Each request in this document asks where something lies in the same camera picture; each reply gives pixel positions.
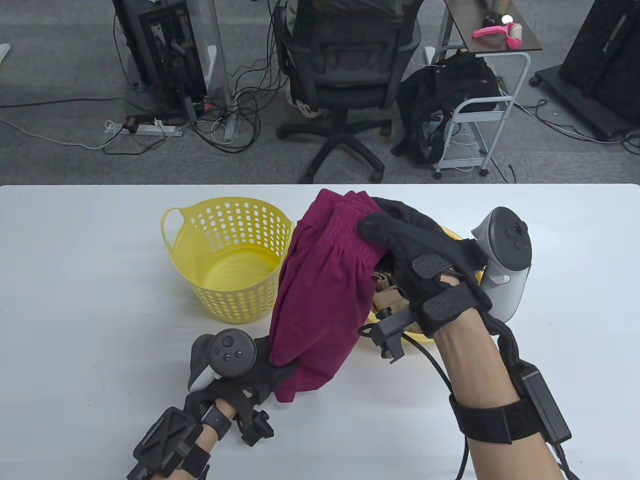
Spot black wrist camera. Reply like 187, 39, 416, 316
235, 409, 275, 447
359, 307, 407, 363

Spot maroon shorts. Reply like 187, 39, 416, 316
269, 188, 396, 405

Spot black battery box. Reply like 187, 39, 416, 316
515, 362, 572, 445

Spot black wheeled cabinet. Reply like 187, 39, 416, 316
530, 0, 640, 143

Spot grey metal desk leg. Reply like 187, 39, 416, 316
207, 0, 237, 142

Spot person's left forearm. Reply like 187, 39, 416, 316
165, 400, 238, 480

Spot white cart with brown top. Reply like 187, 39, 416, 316
431, 0, 544, 180

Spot black braided controller tether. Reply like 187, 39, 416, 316
482, 315, 526, 371

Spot grey handheld controller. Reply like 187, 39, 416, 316
471, 206, 532, 322
187, 328, 258, 393

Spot yellow perforated plastic basket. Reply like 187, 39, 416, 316
160, 197, 297, 322

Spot small black device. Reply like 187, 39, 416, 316
481, 11, 516, 29

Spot pink handheld tool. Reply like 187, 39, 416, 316
473, 23, 523, 50

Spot black backpack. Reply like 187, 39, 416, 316
391, 50, 502, 166

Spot tan shorts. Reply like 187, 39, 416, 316
370, 270, 413, 321

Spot black battery box cable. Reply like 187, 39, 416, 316
552, 440, 583, 480

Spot person's right forearm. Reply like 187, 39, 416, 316
431, 307, 563, 480

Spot white power strip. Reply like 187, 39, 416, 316
104, 119, 184, 137

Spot yellow plastic basin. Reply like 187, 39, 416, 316
365, 226, 485, 352

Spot black forearm brace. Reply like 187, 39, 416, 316
126, 406, 213, 480

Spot white floor cable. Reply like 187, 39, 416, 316
0, 117, 108, 151

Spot black floor cables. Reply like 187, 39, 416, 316
515, 97, 640, 157

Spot beige bag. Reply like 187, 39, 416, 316
286, 96, 322, 120

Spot black cable tangle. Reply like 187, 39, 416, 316
102, 0, 291, 157

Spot black office chair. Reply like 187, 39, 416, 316
274, 0, 423, 185

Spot person's right hand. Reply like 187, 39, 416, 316
356, 197, 493, 338

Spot black forearm strap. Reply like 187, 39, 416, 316
448, 392, 531, 445

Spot black wrist band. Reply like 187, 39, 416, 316
202, 405, 233, 441

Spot person's left hand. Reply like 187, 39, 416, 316
185, 336, 302, 425

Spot black computer tower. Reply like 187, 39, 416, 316
111, 0, 209, 118

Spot black camera cable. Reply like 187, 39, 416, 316
400, 334, 471, 480

